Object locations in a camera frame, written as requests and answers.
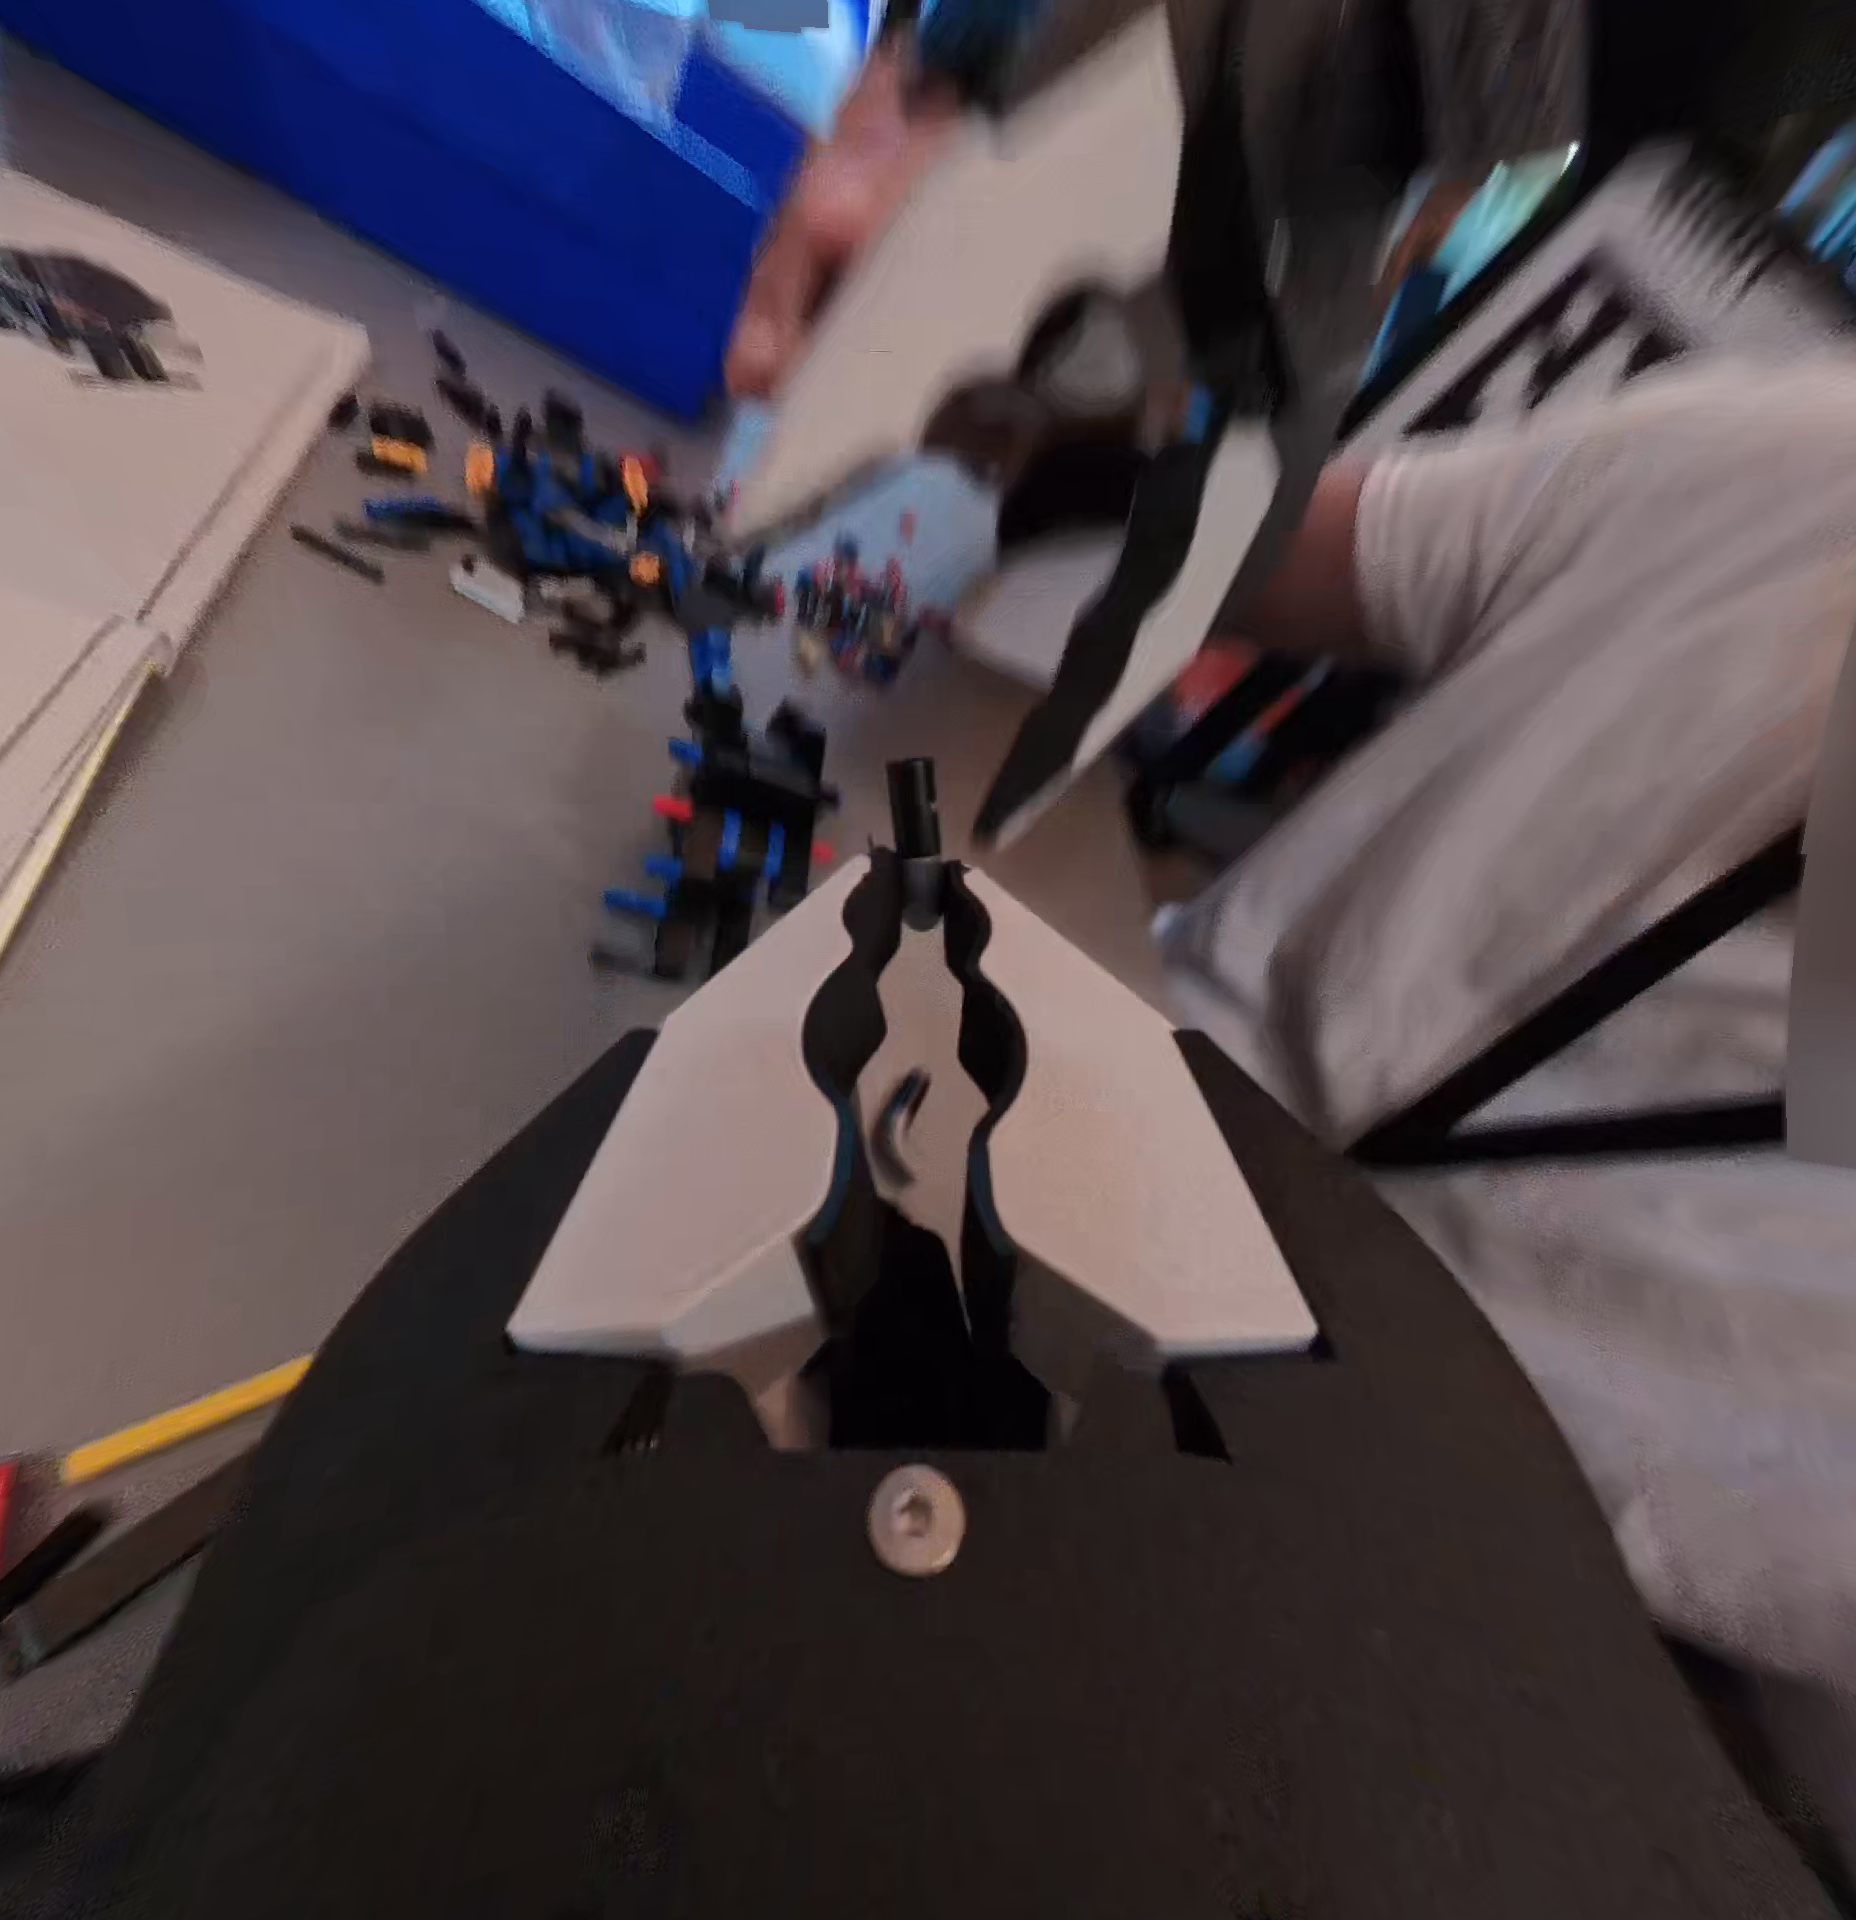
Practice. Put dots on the black long rod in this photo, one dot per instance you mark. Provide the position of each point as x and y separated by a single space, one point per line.
90 1582

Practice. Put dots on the black white marker poster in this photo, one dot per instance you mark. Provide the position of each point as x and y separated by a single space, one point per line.
1589 314

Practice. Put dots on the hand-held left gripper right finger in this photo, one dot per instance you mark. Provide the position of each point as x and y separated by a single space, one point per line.
1155 1201

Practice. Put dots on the blue bin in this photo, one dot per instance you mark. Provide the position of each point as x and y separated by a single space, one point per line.
419 150

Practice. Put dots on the lego instruction booklet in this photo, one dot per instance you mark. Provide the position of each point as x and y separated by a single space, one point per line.
102 495

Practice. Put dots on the black lego chassis assembly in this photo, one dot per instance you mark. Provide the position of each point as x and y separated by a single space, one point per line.
726 810

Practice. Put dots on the small dark lego tube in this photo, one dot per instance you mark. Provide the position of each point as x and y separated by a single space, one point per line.
913 803

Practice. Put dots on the person's right hand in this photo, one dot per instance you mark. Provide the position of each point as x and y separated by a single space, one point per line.
823 225

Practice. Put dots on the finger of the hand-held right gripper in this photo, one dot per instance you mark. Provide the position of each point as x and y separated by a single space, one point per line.
1168 600
958 270

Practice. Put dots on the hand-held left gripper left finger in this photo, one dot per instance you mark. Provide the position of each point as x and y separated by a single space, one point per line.
672 1201

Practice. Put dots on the yellow lego axle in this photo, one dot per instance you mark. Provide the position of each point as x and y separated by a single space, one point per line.
178 1422

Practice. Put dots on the pile of lego beams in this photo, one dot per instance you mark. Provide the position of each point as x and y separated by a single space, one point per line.
568 511

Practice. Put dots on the pile of small lego pins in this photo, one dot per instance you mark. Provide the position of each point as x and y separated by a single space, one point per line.
860 600

